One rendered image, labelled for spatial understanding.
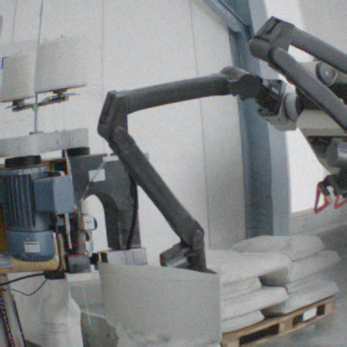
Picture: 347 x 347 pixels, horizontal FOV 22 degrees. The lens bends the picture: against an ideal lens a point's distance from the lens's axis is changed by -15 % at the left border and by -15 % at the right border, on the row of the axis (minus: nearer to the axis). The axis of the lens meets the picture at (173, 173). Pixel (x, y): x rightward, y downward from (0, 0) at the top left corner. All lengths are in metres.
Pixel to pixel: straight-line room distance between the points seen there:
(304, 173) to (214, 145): 1.23
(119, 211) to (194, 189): 5.53
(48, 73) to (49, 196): 0.34
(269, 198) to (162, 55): 1.58
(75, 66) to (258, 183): 6.31
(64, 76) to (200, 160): 5.94
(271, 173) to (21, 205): 6.14
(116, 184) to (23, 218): 0.49
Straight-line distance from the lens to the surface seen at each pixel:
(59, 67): 2.50
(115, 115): 2.52
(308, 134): 2.65
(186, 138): 8.31
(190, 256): 2.77
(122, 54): 7.94
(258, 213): 8.77
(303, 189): 9.33
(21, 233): 2.43
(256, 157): 8.74
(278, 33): 2.02
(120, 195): 2.84
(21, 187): 2.43
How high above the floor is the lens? 1.42
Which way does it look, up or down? 3 degrees down
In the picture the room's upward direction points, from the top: 4 degrees counter-clockwise
